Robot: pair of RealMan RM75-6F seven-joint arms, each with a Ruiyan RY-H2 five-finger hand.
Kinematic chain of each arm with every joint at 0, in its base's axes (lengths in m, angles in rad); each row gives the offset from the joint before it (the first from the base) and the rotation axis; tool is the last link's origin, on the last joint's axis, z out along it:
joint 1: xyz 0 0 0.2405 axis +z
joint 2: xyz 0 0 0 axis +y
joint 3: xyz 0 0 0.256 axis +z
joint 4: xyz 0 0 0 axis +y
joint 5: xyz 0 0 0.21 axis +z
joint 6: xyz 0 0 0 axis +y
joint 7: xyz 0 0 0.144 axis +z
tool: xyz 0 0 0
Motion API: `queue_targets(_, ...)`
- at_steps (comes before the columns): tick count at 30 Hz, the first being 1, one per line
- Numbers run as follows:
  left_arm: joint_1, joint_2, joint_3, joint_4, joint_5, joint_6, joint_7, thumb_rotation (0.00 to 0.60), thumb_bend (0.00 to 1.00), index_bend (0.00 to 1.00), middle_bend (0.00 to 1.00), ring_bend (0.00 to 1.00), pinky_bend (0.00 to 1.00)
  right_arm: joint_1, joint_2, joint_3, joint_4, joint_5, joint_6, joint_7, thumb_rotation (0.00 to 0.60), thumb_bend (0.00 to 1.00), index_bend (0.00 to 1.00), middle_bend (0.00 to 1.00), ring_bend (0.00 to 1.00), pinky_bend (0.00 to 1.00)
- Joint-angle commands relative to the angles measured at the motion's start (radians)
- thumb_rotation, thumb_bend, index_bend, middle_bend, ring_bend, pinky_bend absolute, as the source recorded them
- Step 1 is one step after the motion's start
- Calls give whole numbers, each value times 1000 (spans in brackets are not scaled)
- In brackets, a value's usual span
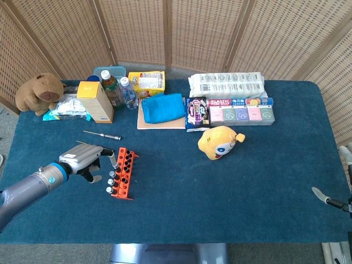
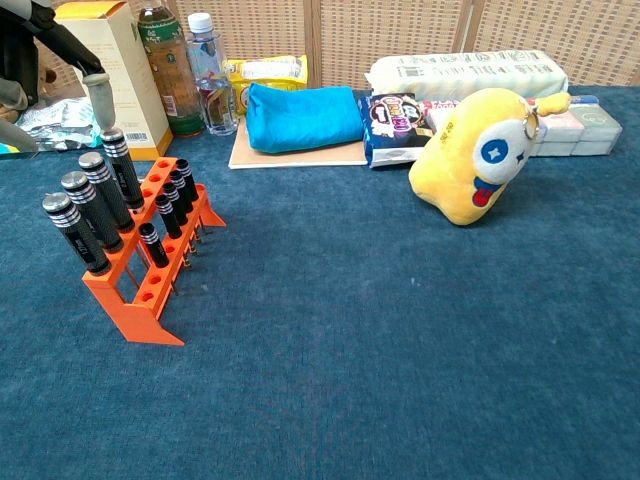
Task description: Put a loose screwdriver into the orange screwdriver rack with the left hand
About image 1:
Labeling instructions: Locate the grey robot torso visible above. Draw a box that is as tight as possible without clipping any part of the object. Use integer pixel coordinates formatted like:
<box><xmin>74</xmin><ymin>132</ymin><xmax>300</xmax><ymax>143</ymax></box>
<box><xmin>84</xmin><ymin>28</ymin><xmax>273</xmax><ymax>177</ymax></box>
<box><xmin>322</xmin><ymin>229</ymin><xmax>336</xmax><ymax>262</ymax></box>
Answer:
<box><xmin>109</xmin><ymin>243</ymin><xmax>229</xmax><ymax>264</ymax></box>

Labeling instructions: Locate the blue folded cloth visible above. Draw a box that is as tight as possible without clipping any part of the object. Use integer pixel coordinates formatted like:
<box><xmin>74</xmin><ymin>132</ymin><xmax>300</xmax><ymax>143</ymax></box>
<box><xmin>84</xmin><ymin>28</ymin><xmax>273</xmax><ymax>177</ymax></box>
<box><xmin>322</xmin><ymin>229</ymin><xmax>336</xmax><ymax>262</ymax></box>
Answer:
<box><xmin>141</xmin><ymin>92</ymin><xmax>186</xmax><ymax>124</ymax></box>

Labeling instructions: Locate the plastic food wrap box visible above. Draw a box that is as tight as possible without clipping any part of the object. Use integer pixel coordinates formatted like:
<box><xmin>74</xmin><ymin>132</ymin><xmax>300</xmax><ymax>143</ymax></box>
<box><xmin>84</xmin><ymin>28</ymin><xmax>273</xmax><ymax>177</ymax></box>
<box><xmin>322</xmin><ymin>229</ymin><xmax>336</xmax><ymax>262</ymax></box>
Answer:
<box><xmin>206</xmin><ymin>97</ymin><xmax>274</xmax><ymax>108</ymax></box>

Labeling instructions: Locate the teal wet wipes pack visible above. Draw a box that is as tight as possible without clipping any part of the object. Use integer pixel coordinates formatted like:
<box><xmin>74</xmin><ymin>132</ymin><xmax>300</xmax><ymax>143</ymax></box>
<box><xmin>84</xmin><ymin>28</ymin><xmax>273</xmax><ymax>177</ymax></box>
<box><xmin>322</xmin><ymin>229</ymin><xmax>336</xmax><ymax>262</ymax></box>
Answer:
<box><xmin>42</xmin><ymin>93</ymin><xmax>93</xmax><ymax>122</ymax></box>

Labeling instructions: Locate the orange tube rack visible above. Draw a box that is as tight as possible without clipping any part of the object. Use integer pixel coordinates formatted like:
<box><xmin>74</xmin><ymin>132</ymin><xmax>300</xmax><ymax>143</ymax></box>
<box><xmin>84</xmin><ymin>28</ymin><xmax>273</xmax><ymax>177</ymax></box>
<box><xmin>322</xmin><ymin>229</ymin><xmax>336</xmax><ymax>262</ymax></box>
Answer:
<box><xmin>111</xmin><ymin>147</ymin><xmax>140</xmax><ymax>201</ymax></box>

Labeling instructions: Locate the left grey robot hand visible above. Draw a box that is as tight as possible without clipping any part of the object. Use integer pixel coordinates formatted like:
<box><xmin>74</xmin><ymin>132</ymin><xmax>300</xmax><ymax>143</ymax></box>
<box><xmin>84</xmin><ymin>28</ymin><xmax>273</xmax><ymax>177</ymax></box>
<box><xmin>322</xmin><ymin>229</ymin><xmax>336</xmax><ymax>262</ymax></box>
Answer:
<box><xmin>58</xmin><ymin>144</ymin><xmax>119</xmax><ymax>184</ymax></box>

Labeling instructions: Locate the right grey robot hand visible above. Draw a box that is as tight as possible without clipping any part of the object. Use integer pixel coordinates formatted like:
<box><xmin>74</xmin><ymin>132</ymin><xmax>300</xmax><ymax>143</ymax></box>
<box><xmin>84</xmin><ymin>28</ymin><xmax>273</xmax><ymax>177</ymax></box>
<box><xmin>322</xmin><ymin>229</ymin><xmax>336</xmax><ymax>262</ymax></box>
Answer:
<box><xmin>311</xmin><ymin>145</ymin><xmax>352</xmax><ymax>214</ymax></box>

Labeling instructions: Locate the yellow snack bag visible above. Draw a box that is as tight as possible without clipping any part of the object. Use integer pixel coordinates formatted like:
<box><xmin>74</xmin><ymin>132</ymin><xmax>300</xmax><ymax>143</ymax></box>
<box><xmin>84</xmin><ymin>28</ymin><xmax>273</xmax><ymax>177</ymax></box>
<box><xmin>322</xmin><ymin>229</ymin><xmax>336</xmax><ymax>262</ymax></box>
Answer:
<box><xmin>128</xmin><ymin>70</ymin><xmax>166</xmax><ymax>99</ymax></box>

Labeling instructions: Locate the brown capybara plush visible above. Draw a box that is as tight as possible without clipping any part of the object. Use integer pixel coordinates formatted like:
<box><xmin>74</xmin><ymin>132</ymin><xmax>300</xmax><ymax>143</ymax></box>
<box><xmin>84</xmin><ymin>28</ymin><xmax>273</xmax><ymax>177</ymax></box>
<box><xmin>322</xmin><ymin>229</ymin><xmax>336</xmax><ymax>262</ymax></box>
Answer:
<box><xmin>15</xmin><ymin>73</ymin><xmax>67</xmax><ymax>117</ymax></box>

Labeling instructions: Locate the dark blue carpet mat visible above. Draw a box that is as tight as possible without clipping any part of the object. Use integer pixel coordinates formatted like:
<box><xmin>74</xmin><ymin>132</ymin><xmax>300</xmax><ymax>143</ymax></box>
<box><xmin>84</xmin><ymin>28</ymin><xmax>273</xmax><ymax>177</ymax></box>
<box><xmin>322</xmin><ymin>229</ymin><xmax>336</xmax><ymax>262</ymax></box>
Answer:
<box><xmin>0</xmin><ymin>79</ymin><xmax>348</xmax><ymax>245</ymax></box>

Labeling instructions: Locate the clear water bottle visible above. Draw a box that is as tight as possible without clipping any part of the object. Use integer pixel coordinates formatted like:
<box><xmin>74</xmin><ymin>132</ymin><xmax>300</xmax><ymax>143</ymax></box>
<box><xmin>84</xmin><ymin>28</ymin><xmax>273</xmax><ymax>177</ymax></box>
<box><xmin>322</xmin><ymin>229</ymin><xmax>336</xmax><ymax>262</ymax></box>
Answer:
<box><xmin>119</xmin><ymin>76</ymin><xmax>139</xmax><ymax>110</ymax></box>

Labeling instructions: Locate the white paper towel pack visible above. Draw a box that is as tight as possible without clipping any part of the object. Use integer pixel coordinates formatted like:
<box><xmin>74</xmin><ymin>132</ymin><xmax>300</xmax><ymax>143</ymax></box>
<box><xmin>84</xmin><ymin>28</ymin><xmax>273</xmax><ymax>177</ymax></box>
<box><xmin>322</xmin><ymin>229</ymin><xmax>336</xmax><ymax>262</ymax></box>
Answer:
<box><xmin>188</xmin><ymin>71</ymin><xmax>268</xmax><ymax>99</ymax></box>

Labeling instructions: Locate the white metal frame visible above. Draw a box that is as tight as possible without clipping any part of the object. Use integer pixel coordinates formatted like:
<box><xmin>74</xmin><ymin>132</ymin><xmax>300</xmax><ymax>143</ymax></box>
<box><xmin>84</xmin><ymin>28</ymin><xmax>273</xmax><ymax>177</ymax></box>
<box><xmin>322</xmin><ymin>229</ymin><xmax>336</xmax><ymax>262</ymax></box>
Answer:
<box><xmin>321</xmin><ymin>241</ymin><xmax>352</xmax><ymax>264</ymax></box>

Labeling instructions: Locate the yellow plush toy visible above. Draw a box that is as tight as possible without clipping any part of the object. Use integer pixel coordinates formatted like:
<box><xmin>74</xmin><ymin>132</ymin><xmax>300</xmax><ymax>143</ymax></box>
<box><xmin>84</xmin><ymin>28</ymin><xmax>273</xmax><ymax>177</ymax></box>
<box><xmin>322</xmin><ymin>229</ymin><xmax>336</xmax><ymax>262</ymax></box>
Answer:
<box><xmin>197</xmin><ymin>125</ymin><xmax>246</xmax><ymax>161</ymax></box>

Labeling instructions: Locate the dark purple pad pack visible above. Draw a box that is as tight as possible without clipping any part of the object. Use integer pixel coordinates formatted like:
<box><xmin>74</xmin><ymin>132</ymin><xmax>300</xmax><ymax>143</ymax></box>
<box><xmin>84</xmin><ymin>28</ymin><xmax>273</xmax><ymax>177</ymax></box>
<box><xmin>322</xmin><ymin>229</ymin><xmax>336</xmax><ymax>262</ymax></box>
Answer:
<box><xmin>184</xmin><ymin>96</ymin><xmax>211</xmax><ymax>132</ymax></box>

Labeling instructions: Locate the green tea bottle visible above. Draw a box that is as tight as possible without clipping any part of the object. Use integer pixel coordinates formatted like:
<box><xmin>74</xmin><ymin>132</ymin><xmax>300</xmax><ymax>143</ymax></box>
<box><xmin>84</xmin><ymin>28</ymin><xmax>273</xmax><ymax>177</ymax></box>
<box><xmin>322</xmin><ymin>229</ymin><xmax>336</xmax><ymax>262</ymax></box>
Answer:
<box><xmin>100</xmin><ymin>70</ymin><xmax>125</xmax><ymax>108</ymax></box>

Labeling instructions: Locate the light blue plastic container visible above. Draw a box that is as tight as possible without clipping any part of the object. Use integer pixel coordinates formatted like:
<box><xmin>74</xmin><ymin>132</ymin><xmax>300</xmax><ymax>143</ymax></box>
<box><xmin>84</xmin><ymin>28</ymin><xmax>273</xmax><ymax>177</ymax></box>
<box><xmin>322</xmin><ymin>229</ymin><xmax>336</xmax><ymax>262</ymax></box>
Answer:
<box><xmin>92</xmin><ymin>65</ymin><xmax>127</xmax><ymax>83</ymax></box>

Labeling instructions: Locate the wicker folding screen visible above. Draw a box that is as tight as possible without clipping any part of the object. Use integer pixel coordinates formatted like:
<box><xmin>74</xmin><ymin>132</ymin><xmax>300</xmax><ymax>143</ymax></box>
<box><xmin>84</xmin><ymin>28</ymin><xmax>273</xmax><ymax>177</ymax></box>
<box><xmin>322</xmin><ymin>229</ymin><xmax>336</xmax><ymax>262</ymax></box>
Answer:
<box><xmin>0</xmin><ymin>0</ymin><xmax>352</xmax><ymax>171</ymax></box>

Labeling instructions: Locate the pastel tissue multipack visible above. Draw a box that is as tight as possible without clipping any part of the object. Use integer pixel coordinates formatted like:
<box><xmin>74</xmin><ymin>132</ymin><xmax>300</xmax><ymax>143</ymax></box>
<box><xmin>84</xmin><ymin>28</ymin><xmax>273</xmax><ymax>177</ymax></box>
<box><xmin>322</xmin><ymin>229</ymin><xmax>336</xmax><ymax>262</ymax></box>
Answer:
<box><xmin>208</xmin><ymin>106</ymin><xmax>276</xmax><ymax>127</ymax></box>

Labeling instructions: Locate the tall yellow cream carton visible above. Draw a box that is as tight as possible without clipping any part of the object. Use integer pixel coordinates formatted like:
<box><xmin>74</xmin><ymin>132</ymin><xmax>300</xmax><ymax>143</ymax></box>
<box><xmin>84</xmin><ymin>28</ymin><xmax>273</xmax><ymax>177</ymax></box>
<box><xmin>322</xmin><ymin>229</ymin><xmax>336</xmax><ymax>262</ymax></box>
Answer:
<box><xmin>76</xmin><ymin>81</ymin><xmax>114</xmax><ymax>124</ymax></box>

